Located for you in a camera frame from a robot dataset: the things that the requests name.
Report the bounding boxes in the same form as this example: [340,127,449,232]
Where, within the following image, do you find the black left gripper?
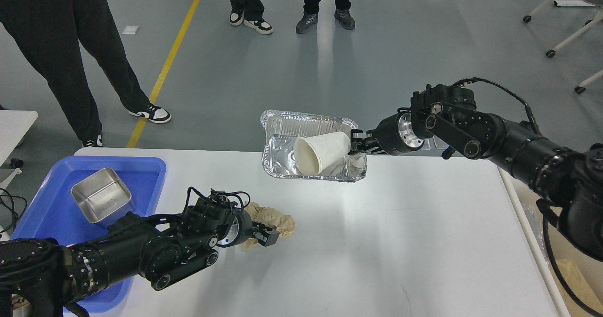
[219,209,280,248]

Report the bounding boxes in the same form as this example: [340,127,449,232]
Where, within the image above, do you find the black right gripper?
[348,112,425,156]

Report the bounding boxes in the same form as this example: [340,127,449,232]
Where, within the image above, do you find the brown paper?
[244,202,296,238]
[549,259,603,317]

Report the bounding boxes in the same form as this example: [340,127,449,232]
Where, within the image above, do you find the cream cup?
[293,131,351,176]

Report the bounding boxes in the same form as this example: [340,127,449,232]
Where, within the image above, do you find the aluminium foil tray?
[260,110,367,183]

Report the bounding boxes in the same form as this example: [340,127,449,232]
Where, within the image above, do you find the stainless steel tray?
[71,168,136,228]

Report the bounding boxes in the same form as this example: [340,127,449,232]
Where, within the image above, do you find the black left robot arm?
[0,187,280,317]

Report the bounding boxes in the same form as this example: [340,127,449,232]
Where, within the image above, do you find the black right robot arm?
[349,77,603,317]

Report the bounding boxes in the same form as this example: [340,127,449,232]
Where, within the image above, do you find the person with grey sneakers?
[295,0,356,35]

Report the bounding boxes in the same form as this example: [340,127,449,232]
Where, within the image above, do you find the cream plastic bin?
[499,169,603,317]

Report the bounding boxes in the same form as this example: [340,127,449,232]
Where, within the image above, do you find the person with black-white sneakers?
[229,0,273,34]

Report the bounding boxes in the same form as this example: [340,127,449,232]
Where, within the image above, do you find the blue plastic bin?
[12,155,167,314]

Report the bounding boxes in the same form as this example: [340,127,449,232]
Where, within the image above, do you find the brown paper in bin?
[549,259,603,317]

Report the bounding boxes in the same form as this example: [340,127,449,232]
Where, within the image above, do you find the white side table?
[0,110,38,164]

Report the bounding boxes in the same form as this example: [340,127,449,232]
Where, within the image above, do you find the white rolling chair base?
[523,0,603,95]

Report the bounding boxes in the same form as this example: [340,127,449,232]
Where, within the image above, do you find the black cables on floor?
[0,187,29,235]

